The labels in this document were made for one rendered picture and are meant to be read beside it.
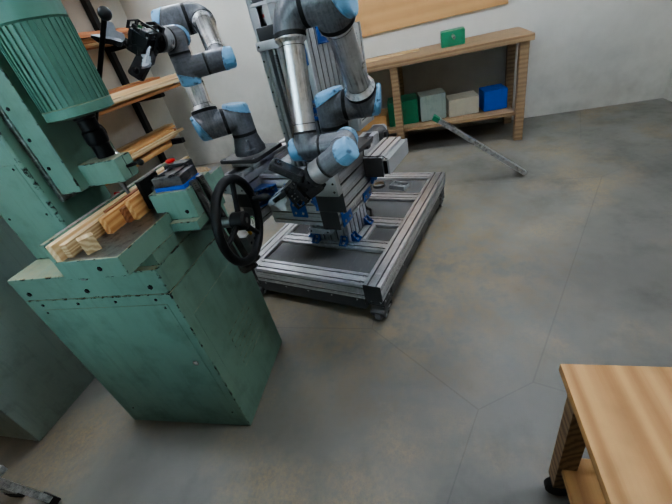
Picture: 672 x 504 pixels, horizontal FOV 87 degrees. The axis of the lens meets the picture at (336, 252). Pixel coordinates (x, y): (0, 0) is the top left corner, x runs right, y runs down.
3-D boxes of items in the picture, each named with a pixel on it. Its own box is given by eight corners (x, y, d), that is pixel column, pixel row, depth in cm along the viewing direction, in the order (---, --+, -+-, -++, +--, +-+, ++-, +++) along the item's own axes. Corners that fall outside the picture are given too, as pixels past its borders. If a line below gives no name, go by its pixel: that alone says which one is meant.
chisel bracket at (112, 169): (128, 186, 107) (113, 159, 102) (92, 191, 110) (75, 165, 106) (143, 176, 113) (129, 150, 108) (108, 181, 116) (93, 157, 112)
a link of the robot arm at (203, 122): (231, 134, 161) (180, -4, 142) (198, 143, 159) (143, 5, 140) (231, 134, 172) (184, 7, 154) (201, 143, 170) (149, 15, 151)
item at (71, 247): (74, 257, 93) (64, 244, 91) (68, 258, 93) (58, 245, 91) (193, 165, 144) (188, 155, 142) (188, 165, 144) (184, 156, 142)
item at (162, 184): (185, 188, 101) (176, 170, 98) (153, 193, 104) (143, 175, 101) (206, 171, 112) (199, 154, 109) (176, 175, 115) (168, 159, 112)
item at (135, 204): (139, 219, 106) (128, 200, 102) (134, 220, 106) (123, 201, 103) (169, 195, 119) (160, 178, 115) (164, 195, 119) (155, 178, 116)
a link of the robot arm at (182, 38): (196, 48, 129) (186, 21, 124) (180, 51, 120) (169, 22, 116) (178, 52, 131) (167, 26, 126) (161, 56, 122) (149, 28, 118)
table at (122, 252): (160, 274, 88) (148, 254, 85) (65, 281, 96) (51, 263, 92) (248, 176, 137) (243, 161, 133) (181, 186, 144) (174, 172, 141)
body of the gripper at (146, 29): (124, 19, 102) (148, 17, 112) (120, 48, 107) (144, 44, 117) (149, 34, 103) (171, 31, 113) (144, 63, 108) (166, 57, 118)
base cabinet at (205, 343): (251, 427, 142) (169, 295, 103) (133, 421, 157) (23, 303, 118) (283, 340, 178) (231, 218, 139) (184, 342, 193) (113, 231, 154)
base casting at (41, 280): (169, 294, 104) (153, 270, 99) (23, 302, 118) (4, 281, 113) (230, 218, 140) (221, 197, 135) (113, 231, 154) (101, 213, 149)
